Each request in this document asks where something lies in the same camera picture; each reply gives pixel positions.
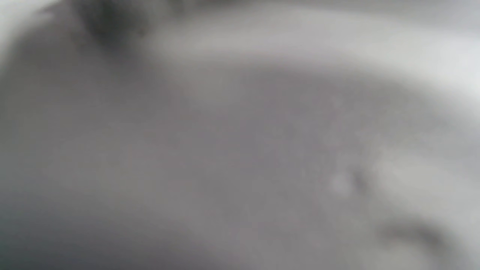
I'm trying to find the person's right hand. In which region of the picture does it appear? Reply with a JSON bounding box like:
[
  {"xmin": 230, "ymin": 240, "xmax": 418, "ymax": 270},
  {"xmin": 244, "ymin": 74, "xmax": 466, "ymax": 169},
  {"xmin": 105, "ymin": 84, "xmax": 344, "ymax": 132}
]
[{"xmin": 71, "ymin": 0, "xmax": 150, "ymax": 50}]

